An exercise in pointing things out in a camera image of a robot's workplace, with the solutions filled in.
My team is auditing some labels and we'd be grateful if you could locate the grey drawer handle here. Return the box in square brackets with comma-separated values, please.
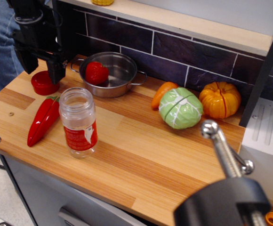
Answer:
[58, 208, 90, 226]

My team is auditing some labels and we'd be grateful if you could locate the stainless steel pot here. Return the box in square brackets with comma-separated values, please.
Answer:
[71, 52, 147, 98]

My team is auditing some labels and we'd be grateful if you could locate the white toy sink drainboard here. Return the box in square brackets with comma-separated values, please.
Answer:
[242, 98, 273, 155]

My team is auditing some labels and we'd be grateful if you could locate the orange toy pumpkin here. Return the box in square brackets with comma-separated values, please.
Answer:
[199, 82, 241, 119]

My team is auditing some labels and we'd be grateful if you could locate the green toy cabbage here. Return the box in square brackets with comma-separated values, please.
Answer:
[159, 88, 203, 129]

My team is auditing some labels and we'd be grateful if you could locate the red toy strawberry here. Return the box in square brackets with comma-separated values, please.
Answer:
[85, 61, 109, 85]

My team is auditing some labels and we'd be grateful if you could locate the clear plastic spice jar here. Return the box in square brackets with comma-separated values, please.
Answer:
[59, 87, 98, 159]

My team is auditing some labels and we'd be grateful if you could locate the orange toy carrot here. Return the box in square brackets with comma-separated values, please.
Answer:
[151, 81, 178, 110]

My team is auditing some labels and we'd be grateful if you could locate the red toy chili pepper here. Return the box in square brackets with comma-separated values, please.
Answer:
[27, 96, 60, 147]

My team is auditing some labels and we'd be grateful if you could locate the red plastic jar cap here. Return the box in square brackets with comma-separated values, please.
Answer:
[31, 71, 60, 96]

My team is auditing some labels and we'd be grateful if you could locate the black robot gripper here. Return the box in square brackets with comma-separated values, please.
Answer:
[7, 0, 68, 84]

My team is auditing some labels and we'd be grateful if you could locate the yellow toy corn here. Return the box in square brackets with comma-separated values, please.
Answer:
[91, 0, 114, 6]

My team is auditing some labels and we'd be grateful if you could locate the wooden shelf with dark frame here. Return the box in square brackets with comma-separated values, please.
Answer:
[53, 0, 273, 125]

